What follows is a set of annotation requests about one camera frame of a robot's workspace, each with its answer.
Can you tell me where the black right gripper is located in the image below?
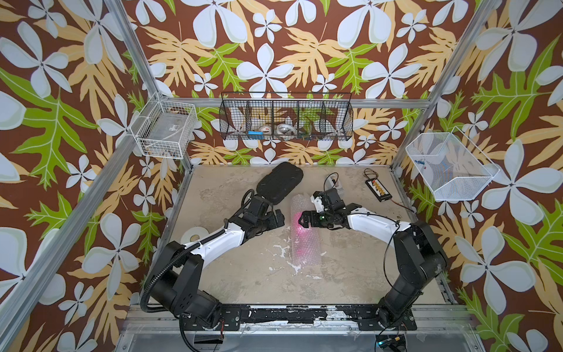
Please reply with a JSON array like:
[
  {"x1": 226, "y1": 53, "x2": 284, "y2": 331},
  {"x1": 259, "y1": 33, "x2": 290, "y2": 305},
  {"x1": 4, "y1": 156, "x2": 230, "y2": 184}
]
[{"x1": 296, "y1": 209, "x2": 334, "y2": 227}]

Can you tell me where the pink plastic wine glass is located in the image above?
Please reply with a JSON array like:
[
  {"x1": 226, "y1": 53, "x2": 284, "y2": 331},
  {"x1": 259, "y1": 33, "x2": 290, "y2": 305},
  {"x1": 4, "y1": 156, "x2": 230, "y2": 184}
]
[{"x1": 292, "y1": 219, "x2": 320, "y2": 265}]

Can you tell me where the clear bubble wrap sheet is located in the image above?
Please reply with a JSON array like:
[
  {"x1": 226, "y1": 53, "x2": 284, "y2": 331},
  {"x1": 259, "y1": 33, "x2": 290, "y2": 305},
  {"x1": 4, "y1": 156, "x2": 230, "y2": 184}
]
[{"x1": 290, "y1": 194, "x2": 321, "y2": 267}]

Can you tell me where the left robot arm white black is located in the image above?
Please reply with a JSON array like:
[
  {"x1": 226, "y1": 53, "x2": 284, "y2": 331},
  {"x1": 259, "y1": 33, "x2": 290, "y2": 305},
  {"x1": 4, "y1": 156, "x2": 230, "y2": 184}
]
[{"x1": 139, "y1": 209, "x2": 285, "y2": 328}]

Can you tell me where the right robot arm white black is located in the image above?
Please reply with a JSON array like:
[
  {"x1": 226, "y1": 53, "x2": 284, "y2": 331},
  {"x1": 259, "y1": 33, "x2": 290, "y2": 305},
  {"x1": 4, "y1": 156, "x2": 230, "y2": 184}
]
[{"x1": 298, "y1": 203, "x2": 448, "y2": 329}]

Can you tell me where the grey white small device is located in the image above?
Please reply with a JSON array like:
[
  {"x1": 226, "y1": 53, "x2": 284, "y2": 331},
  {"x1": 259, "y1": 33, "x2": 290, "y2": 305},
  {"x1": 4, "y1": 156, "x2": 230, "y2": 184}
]
[{"x1": 325, "y1": 173, "x2": 344, "y2": 192}]

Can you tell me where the black hard plastic case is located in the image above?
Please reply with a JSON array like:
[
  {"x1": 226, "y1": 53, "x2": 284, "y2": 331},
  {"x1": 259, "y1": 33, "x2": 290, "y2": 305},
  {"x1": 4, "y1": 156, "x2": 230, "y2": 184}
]
[{"x1": 256, "y1": 162, "x2": 303, "y2": 205}]

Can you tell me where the white tape roll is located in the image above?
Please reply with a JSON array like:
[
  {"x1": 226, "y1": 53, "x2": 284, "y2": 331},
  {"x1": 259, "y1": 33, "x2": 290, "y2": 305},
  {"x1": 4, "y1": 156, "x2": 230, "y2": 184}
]
[{"x1": 180, "y1": 227, "x2": 210, "y2": 244}]

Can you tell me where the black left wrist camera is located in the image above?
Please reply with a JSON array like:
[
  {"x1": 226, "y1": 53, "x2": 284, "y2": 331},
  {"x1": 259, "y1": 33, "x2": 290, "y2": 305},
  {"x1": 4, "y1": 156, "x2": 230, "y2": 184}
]
[{"x1": 245, "y1": 195, "x2": 273, "y2": 218}]

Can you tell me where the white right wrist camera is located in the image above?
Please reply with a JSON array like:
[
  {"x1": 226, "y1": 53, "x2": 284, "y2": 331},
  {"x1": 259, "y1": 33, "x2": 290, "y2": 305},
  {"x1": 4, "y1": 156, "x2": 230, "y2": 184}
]
[{"x1": 311, "y1": 188, "x2": 345, "y2": 213}]

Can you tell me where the black battery holder with wires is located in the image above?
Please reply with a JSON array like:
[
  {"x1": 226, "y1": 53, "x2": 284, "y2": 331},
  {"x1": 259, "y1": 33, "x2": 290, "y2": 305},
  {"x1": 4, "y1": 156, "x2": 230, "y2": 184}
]
[{"x1": 363, "y1": 168, "x2": 413, "y2": 212}]

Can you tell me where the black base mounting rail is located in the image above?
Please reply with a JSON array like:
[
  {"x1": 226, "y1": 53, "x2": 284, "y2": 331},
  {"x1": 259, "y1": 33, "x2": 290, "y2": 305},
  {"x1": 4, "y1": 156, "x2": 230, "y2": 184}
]
[{"x1": 182, "y1": 303, "x2": 418, "y2": 331}]

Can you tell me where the black wire basket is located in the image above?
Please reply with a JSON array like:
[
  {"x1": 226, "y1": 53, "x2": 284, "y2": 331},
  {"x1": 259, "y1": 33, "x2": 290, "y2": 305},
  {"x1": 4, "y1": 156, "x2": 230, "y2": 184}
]
[{"x1": 217, "y1": 92, "x2": 353, "y2": 141}]

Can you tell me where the white wire basket left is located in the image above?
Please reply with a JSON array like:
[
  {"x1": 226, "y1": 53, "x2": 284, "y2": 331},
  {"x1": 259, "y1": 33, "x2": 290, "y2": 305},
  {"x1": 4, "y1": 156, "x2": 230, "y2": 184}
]
[{"x1": 131, "y1": 99, "x2": 199, "y2": 160}]

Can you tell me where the white wire basket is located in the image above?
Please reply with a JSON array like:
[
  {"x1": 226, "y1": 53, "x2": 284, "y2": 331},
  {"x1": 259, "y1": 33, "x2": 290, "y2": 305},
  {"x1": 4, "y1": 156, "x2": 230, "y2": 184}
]
[
  {"x1": 131, "y1": 99, "x2": 199, "y2": 160},
  {"x1": 406, "y1": 128, "x2": 501, "y2": 202}
]

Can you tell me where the white wire basket right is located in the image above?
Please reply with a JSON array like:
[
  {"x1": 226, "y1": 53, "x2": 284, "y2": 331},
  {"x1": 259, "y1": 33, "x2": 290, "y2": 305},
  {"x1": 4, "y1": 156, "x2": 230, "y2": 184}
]
[{"x1": 406, "y1": 128, "x2": 501, "y2": 202}]

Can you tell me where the aluminium frame post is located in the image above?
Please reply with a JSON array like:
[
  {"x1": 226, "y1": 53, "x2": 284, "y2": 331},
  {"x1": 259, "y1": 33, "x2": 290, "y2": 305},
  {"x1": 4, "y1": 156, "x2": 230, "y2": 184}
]
[{"x1": 104, "y1": 0, "x2": 159, "y2": 97}]

